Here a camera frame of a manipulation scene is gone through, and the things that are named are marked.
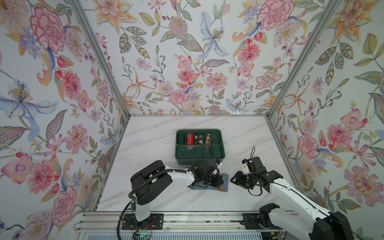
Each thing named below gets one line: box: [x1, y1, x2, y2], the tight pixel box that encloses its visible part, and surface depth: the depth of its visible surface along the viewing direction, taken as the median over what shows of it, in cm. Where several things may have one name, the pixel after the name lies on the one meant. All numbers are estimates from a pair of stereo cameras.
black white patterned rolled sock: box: [194, 133, 203, 145], surface depth 102 cm
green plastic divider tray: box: [174, 128, 226, 165], surface depth 103 cm
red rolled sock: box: [186, 133, 195, 145], surface depth 102 cm
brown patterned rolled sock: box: [204, 133, 212, 145], surface depth 100 cm
